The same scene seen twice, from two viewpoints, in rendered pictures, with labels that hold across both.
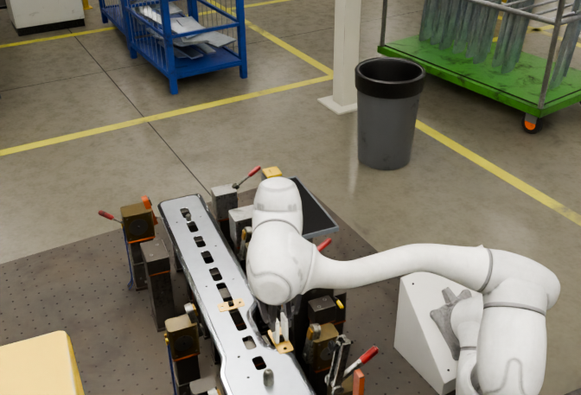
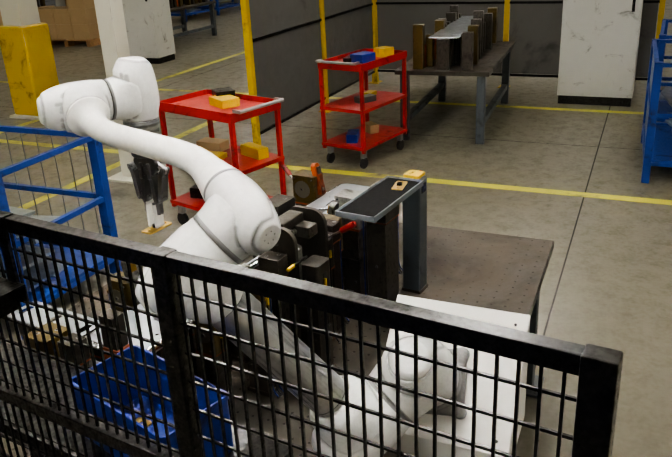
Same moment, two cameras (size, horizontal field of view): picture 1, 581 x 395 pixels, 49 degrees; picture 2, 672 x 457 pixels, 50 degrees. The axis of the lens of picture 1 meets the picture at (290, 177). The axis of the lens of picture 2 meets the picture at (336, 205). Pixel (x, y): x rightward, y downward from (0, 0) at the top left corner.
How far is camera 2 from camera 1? 1.80 m
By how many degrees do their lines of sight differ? 48
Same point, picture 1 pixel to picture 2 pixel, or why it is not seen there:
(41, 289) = not seen: hidden behind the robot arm
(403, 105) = not seen: outside the picture
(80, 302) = not seen: hidden behind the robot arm
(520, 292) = (207, 208)
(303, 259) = (69, 97)
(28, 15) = (573, 83)
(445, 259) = (193, 161)
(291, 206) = (122, 74)
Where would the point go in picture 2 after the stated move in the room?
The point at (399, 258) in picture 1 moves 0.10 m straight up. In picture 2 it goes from (153, 139) to (146, 94)
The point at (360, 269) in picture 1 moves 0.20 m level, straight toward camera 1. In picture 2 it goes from (107, 127) to (12, 143)
